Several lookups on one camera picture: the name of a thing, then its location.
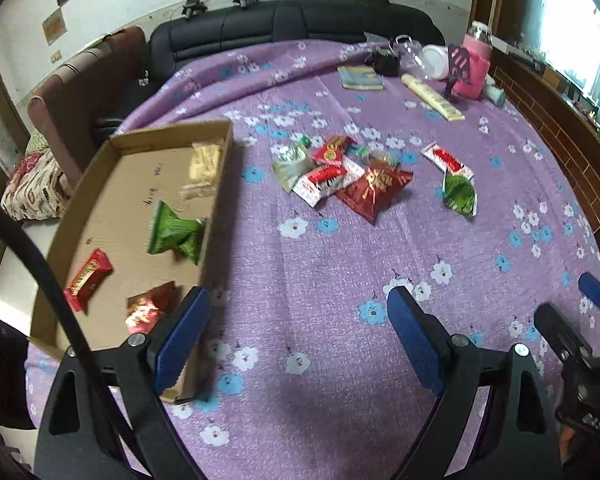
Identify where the clear brown pastry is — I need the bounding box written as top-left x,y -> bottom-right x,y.
352,145 -> 403,171

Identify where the person's dark clothing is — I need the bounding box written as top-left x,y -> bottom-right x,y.
0,307 -> 36,480

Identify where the large glass window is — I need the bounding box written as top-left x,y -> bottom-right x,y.
502,0 -> 600,126

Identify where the clear plastic bag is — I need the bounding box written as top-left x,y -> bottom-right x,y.
364,31 -> 436,81

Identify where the dark red snack packet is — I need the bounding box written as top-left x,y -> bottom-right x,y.
125,281 -> 176,336

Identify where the beige wall paper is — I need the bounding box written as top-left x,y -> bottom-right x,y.
41,7 -> 66,46

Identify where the small black box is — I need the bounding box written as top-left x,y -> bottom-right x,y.
365,49 -> 402,77

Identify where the beige wafer packet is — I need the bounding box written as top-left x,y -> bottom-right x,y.
180,142 -> 223,200

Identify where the green booklet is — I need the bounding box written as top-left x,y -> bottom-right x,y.
336,65 -> 386,92

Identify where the bright red snack packet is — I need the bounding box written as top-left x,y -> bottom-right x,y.
64,248 -> 115,313

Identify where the green snack packet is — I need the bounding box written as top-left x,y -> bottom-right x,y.
146,200 -> 207,265
441,167 -> 478,218

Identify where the floral blanket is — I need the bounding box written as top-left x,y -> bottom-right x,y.
0,132 -> 71,221

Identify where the brown armchair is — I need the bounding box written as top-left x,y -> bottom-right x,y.
27,25 -> 148,196

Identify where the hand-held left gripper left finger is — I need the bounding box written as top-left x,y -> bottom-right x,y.
32,286 -> 212,480

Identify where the long red white packet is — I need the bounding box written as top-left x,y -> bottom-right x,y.
420,142 -> 476,183

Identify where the white bowl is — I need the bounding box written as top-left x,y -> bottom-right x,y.
420,44 -> 451,81

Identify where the shallow cardboard box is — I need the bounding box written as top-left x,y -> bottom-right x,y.
27,119 -> 235,406

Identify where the wooden counter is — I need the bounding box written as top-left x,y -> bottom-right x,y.
490,47 -> 600,231

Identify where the black leather sofa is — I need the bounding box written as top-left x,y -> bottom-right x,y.
92,0 -> 446,146

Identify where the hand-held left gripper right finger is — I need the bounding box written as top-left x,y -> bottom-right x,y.
386,286 -> 563,480

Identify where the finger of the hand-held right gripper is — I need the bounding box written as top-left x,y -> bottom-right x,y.
533,302 -> 593,368
577,272 -> 600,318

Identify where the small red round-logo packet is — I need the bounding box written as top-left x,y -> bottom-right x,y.
311,135 -> 358,167

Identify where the teal ceramic cup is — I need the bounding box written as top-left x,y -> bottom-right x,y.
482,80 -> 507,108

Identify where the white green triangular packet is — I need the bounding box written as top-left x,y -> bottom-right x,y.
271,141 -> 317,193

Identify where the red white zigzag-edged packet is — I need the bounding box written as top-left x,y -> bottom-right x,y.
292,157 -> 366,208

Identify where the dark patterned stand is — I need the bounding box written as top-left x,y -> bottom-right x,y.
442,45 -> 473,103

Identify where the pink sleeved bottle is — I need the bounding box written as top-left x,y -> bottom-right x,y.
452,21 -> 492,98

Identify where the cream tube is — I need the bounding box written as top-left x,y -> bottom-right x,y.
401,73 -> 466,122

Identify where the dark red triangular packet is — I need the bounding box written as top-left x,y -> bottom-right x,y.
335,165 -> 415,223

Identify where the purple floral tablecloth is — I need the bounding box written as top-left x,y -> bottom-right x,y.
25,37 -> 600,480

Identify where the black cable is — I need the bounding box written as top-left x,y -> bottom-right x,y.
0,195 -> 153,480

